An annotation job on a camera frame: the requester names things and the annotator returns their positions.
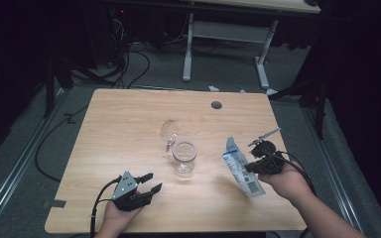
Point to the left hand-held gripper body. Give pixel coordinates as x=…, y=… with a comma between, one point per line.
x=125, y=191

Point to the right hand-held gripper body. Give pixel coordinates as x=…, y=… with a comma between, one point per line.
x=271, y=163

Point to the metal floor rail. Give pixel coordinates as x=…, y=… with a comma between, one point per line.
x=320, y=142
x=20, y=165

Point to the person's left hand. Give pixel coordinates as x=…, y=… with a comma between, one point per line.
x=117, y=218

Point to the grey tape strip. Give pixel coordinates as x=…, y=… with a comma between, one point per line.
x=55, y=203

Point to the white and blue pouch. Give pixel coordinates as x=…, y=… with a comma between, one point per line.
x=241, y=178

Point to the black metal stand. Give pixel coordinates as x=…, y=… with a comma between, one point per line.
x=320, y=109
x=49, y=92

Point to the small white plug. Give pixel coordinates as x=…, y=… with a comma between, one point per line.
x=213, y=88

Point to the clear glass jar with lid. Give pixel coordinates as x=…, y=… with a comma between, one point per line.
x=184, y=158

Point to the white metal frame desk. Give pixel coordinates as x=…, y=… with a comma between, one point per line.
x=228, y=31

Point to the dark round table grommet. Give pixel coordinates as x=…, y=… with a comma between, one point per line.
x=216, y=105

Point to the person's right hand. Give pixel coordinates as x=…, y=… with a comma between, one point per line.
x=289, y=183

